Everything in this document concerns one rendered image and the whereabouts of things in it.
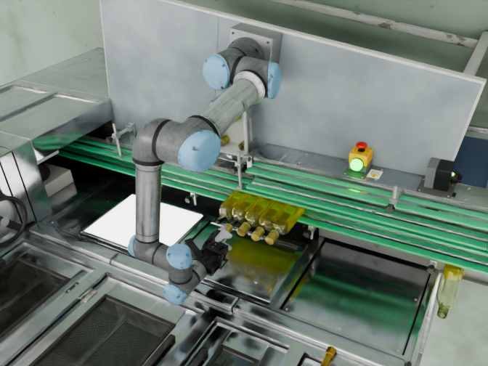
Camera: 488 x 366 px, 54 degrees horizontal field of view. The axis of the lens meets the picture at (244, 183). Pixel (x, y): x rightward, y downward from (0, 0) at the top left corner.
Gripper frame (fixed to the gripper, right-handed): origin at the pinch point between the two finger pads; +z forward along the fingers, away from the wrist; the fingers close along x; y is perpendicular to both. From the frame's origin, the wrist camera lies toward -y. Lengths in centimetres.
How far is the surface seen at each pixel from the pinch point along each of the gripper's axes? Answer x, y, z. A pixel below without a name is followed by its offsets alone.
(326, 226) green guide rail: -0.3, 31.1, 23.5
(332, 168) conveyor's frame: 18.1, 26.8, 34.9
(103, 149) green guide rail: -3, -82, 25
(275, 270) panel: -10.7, 20.8, 2.2
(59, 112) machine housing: 12, -103, 21
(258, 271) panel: -11.2, 15.5, -1.2
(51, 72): 9, -151, 59
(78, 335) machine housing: -20, -26, -51
